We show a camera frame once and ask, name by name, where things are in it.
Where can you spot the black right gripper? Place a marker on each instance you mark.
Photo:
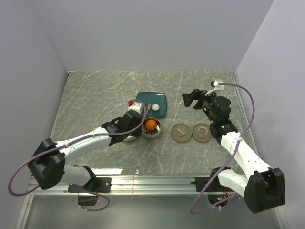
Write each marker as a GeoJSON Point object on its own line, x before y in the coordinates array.
{"type": "Point", "coordinates": [198, 95]}

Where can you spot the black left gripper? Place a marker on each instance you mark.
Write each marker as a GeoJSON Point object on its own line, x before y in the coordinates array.
{"type": "Point", "coordinates": [137, 131]}

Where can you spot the orange half fruit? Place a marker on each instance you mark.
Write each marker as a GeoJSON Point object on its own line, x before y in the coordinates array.
{"type": "Point", "coordinates": [151, 124]}

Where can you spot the metal food tongs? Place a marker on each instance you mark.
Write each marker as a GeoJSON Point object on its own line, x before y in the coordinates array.
{"type": "Point", "coordinates": [146, 111]}

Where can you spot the small white rice bowl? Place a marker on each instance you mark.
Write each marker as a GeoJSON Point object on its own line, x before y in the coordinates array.
{"type": "Point", "coordinates": [155, 107]}

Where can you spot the beige lid with handle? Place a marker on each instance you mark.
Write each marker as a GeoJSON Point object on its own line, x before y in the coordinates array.
{"type": "Point", "coordinates": [181, 133]}

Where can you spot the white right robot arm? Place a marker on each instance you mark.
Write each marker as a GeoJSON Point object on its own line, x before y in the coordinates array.
{"type": "Point", "coordinates": [261, 186]}

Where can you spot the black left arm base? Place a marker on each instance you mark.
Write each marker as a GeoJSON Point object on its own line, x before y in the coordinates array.
{"type": "Point", "coordinates": [102, 184]}

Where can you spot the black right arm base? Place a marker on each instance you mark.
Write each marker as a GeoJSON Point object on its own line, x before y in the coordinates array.
{"type": "Point", "coordinates": [200, 183]}

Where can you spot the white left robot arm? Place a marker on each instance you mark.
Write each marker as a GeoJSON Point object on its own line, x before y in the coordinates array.
{"type": "Point", "coordinates": [51, 159]}

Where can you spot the left steel lunch container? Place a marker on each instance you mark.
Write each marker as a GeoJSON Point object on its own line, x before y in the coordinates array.
{"type": "Point", "coordinates": [129, 139]}

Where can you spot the steel lunch container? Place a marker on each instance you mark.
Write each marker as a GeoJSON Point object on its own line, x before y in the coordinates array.
{"type": "Point", "coordinates": [129, 139]}
{"type": "Point", "coordinates": [149, 135]}

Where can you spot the right steel lunch container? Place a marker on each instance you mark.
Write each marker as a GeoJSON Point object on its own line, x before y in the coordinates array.
{"type": "Point", "coordinates": [149, 135]}

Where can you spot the teal square plate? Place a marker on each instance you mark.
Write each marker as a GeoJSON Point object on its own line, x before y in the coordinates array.
{"type": "Point", "coordinates": [154, 98]}

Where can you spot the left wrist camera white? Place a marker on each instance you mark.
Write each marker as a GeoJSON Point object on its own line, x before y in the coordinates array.
{"type": "Point", "coordinates": [136, 106]}

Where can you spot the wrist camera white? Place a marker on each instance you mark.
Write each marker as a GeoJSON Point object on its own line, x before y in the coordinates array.
{"type": "Point", "coordinates": [136, 106]}
{"type": "Point", "coordinates": [217, 85]}

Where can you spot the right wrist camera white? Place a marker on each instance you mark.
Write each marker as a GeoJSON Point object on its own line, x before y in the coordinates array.
{"type": "Point", "coordinates": [217, 85]}

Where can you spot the aluminium mounting rail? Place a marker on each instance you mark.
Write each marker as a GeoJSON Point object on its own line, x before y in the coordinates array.
{"type": "Point", "coordinates": [164, 184]}

